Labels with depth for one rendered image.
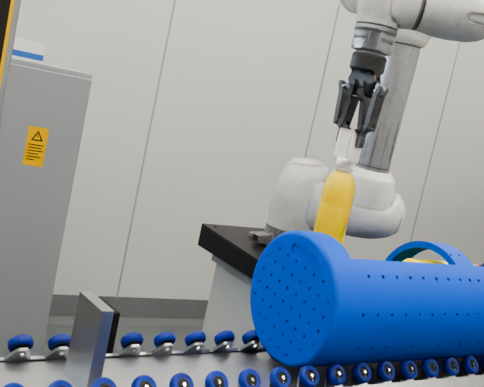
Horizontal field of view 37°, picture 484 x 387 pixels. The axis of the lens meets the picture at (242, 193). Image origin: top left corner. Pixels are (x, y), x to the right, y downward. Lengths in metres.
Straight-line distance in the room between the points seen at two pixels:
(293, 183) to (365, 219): 0.23
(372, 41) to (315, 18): 3.24
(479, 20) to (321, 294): 0.65
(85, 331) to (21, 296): 1.60
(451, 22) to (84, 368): 0.99
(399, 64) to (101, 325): 1.23
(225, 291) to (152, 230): 2.24
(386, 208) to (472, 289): 0.50
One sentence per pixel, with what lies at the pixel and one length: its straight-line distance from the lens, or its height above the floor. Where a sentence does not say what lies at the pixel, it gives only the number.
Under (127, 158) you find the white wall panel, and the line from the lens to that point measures 4.24.
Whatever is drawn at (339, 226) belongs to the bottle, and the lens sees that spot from 1.57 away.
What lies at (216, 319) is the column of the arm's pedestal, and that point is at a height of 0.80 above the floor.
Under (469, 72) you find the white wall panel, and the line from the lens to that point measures 5.74.
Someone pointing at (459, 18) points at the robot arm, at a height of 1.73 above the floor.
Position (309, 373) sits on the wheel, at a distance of 1.49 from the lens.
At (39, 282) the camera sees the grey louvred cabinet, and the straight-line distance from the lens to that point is 2.88.
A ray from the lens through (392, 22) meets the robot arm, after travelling 1.57.
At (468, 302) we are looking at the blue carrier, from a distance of 1.72.
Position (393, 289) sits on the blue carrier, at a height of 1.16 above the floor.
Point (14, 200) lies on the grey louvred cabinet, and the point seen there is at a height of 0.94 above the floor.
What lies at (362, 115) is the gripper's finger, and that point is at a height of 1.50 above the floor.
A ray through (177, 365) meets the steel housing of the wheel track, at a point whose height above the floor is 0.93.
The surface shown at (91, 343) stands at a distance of 1.27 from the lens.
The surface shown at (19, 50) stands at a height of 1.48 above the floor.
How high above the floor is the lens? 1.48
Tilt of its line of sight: 7 degrees down
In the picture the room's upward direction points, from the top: 12 degrees clockwise
